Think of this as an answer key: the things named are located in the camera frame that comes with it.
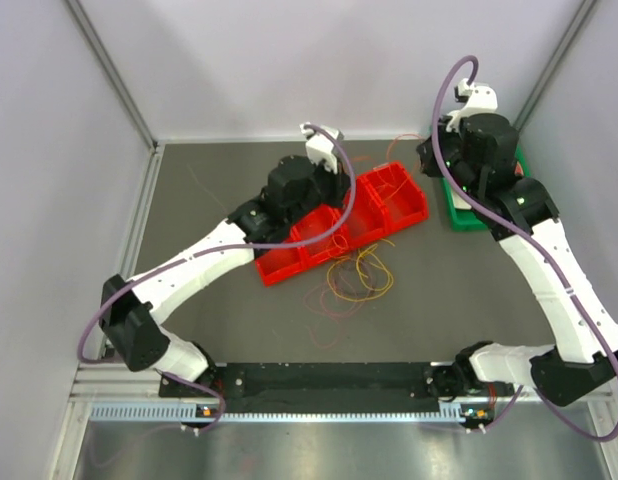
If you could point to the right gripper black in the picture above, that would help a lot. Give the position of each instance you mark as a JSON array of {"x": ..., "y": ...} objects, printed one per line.
[{"x": 429, "y": 165}]

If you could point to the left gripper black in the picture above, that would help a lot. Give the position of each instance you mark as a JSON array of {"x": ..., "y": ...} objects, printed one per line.
[{"x": 340, "y": 182}]

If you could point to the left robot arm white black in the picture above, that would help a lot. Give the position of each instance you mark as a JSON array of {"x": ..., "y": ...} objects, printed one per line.
[{"x": 137, "y": 308}]

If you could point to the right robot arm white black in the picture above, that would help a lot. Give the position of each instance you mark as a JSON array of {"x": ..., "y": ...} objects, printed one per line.
[{"x": 576, "y": 363}]

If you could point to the red blue patterned plate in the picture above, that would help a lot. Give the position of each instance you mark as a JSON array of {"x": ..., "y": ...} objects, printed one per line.
[{"x": 519, "y": 170}]

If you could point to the green plastic tray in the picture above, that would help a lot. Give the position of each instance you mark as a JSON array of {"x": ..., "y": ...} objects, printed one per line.
[{"x": 464, "y": 215}]

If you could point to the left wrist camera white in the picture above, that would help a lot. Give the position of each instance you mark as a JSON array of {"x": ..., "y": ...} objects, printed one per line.
[{"x": 319, "y": 149}]

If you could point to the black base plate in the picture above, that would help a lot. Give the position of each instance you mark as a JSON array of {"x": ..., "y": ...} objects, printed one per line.
[{"x": 339, "y": 388}]

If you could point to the aluminium frame rail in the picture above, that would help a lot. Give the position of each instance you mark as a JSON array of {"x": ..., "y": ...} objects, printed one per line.
[{"x": 114, "y": 382}]

